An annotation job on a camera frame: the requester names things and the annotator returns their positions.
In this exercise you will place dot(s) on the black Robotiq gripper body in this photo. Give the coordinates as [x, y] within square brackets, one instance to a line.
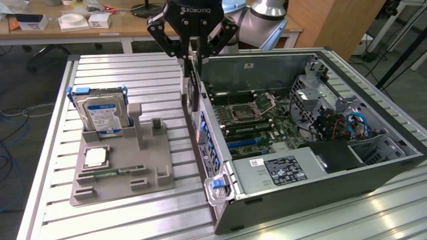
[194, 20]

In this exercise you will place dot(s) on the black graphics card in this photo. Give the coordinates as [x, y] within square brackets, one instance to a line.
[195, 82]

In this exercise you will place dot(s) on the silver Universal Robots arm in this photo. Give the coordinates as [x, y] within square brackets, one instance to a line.
[267, 7]

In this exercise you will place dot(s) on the wooden desk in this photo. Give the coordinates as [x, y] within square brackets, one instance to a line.
[134, 26]

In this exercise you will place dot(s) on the black round lamp base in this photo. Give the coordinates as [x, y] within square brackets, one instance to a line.
[148, 12]

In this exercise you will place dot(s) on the small white box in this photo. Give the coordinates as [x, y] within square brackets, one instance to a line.
[99, 21]

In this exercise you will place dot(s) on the RAM stick with white label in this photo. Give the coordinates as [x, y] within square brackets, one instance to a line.
[230, 94]

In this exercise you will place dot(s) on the thin metal locking lever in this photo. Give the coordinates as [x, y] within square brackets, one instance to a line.
[228, 100]

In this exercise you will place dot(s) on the white square holder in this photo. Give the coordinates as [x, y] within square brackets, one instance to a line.
[73, 23]

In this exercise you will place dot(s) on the metal socket cover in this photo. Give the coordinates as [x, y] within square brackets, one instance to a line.
[267, 101]

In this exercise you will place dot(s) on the CPU socket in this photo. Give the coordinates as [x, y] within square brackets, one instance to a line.
[242, 111]

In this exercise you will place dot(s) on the wooden cabinet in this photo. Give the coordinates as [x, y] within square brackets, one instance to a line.
[334, 25]

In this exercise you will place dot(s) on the black chair base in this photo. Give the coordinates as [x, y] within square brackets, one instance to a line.
[49, 50]

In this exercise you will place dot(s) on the hard disk in blue caddy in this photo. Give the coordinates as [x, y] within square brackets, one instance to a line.
[100, 112]

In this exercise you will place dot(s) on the perforated metal disk bay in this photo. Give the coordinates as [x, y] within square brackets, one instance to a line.
[310, 100]

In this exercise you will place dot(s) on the black RAM stick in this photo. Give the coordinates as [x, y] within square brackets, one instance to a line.
[250, 127]

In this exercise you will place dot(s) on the white box with dark lid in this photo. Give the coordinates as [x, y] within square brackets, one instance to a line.
[33, 25]

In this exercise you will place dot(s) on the green motherboard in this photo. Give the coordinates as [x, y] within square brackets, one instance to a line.
[270, 130]

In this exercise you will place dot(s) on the white floor box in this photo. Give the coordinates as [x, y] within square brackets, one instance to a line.
[363, 45]

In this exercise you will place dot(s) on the blue expansion slot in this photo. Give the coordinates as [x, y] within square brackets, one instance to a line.
[244, 143]

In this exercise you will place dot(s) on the grey parts rack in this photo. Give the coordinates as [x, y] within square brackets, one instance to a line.
[116, 155]

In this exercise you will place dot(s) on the silver CPU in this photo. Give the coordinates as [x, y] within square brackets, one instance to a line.
[95, 157]

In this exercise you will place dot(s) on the grey power supply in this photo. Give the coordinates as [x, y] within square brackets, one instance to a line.
[250, 175]

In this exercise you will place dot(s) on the green RAM stick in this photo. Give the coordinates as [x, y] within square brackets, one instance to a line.
[110, 172]

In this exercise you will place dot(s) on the black plastic shroud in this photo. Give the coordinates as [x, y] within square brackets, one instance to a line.
[334, 157]

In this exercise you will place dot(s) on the blue case latch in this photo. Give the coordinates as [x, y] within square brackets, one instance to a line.
[216, 185]

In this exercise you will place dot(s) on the grey sheet metal disk bay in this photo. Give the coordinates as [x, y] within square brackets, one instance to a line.
[376, 147]

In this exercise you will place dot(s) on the dark open PC case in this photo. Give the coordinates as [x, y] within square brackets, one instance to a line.
[300, 205]

